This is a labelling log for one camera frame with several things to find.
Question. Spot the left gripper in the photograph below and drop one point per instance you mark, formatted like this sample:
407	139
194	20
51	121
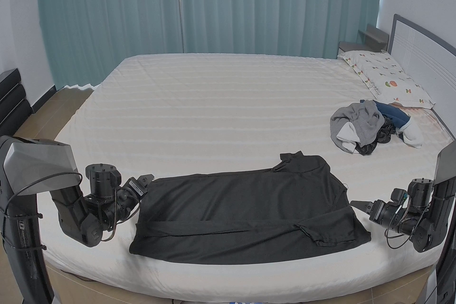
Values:
136	189

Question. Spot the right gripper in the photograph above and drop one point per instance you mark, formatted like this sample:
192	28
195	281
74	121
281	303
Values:
380	212

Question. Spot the black T-shirt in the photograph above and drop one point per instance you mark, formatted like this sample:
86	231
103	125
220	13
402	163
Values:
242	217

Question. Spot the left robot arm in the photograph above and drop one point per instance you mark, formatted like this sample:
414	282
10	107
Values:
21	252

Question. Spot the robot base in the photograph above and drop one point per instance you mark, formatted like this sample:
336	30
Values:
245	303

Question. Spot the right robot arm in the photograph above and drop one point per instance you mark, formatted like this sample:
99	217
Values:
431	220

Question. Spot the pile of clothes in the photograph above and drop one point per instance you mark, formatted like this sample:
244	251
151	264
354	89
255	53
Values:
359	121

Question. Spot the bed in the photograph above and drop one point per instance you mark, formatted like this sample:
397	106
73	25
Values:
213	110

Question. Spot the white printed pillow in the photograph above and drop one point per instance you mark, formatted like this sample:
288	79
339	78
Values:
388	80

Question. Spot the black chest of drawers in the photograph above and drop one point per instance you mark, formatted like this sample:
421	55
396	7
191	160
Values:
12	99

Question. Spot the grey bedside table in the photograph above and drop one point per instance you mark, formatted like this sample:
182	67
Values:
372	36

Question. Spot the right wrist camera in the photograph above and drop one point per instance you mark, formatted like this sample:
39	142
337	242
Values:
399	196

